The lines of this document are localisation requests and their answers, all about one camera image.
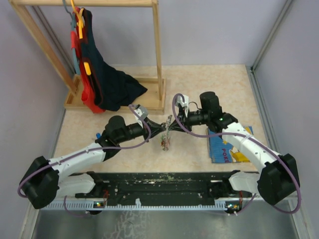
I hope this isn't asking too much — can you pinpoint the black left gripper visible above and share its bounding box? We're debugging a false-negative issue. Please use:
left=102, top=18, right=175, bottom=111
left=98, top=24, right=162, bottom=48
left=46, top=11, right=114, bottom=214
left=116, top=117, right=165, bottom=143

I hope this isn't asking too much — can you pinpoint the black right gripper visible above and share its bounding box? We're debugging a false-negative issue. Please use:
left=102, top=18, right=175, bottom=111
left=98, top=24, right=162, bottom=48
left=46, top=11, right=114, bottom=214
left=169, top=107, right=210, bottom=134

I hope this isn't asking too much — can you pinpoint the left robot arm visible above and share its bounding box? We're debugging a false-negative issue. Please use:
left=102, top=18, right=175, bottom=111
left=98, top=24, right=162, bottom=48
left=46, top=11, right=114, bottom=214
left=17, top=116, right=165, bottom=209

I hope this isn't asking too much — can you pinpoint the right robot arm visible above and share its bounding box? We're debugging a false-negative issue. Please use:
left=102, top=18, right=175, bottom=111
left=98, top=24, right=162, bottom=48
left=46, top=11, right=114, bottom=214
left=172, top=92, right=301, bottom=206

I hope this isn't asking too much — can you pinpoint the wooden clothes rack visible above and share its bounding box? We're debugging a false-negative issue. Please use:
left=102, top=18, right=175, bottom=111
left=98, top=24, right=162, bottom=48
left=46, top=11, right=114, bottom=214
left=10, top=0, right=165, bottom=115

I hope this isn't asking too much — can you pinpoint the blue yellow booklet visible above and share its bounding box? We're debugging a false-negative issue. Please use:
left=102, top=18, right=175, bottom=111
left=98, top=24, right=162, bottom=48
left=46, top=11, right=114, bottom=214
left=208, top=136, right=250, bottom=164

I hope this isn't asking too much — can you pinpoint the dark navy garment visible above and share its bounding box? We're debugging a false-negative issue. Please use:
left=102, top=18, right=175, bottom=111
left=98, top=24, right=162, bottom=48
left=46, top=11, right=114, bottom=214
left=80, top=9, right=148, bottom=112

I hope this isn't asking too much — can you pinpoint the red garment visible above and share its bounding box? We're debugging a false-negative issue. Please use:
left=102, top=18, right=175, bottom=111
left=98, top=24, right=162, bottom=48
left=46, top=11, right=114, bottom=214
left=70, top=7, right=107, bottom=114

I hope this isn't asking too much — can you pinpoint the yellow hanger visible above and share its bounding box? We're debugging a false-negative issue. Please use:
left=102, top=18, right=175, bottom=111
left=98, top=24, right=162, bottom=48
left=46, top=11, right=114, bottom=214
left=70, top=0, right=85, bottom=66

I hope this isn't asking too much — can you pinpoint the teal hanger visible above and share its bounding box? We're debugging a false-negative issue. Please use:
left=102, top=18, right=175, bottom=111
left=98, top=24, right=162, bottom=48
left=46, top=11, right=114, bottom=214
left=62, top=0, right=81, bottom=75

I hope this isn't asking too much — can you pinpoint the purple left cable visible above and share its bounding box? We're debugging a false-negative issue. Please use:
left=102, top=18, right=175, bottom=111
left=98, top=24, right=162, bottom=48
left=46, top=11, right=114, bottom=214
left=17, top=104, right=152, bottom=217

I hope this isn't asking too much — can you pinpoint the purple cable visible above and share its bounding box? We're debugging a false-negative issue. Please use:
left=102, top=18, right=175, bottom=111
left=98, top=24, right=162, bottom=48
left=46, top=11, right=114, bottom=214
left=17, top=104, right=152, bottom=217
left=172, top=93, right=302, bottom=216

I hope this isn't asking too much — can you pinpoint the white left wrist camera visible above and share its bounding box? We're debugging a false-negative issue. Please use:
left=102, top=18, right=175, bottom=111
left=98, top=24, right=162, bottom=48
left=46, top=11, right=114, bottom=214
left=134, top=105, right=149, bottom=124

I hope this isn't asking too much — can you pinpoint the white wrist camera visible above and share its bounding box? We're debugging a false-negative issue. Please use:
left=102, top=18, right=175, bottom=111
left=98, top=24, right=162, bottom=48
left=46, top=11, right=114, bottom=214
left=134, top=105, right=149, bottom=124
left=175, top=95, right=189, bottom=117

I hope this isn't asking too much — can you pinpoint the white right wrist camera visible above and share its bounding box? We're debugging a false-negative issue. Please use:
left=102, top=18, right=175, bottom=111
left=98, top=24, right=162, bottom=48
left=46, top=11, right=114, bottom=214
left=175, top=95, right=189, bottom=117

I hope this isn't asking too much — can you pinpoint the aluminium corner rail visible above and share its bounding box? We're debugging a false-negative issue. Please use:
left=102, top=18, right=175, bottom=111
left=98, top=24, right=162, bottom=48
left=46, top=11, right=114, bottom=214
left=250, top=0, right=295, bottom=73

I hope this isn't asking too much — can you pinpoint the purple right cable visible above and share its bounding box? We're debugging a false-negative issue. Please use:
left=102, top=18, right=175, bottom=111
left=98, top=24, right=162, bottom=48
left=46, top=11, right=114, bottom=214
left=172, top=93, right=302, bottom=216

